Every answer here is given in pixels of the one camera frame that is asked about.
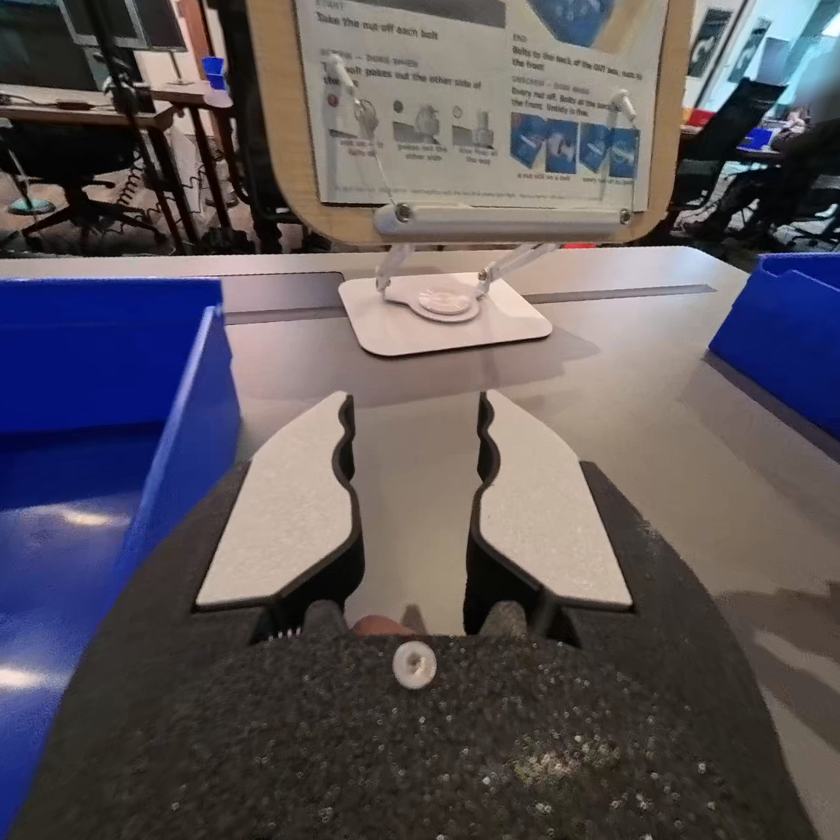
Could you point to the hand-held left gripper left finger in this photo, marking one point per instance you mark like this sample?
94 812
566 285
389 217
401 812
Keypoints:
282 518

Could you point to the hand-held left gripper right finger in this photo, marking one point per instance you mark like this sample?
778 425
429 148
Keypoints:
551 518

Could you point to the blue plastic bin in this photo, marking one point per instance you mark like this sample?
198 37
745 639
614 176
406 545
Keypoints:
781 354
79 525

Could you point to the person's left hand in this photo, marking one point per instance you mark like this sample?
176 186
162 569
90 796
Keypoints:
380 627

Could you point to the white board stand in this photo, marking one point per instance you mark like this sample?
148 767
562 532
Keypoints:
407 334

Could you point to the wooden instruction board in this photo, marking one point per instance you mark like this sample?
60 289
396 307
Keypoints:
282 131

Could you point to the black office chair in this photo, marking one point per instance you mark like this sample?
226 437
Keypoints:
728 138
65 157

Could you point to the dark side table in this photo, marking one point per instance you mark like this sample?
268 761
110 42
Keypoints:
203 98

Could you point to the small blue bin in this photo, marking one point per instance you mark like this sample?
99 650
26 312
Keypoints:
213 73

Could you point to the dark wooden desk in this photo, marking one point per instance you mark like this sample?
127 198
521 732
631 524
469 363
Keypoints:
79 115

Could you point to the grey framed screen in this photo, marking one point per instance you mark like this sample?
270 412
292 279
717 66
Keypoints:
161 26
98 16

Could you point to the dark computer monitor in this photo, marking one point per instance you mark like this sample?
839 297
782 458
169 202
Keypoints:
39 52

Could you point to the black wall poster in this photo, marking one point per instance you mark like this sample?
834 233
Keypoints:
749 49
709 43

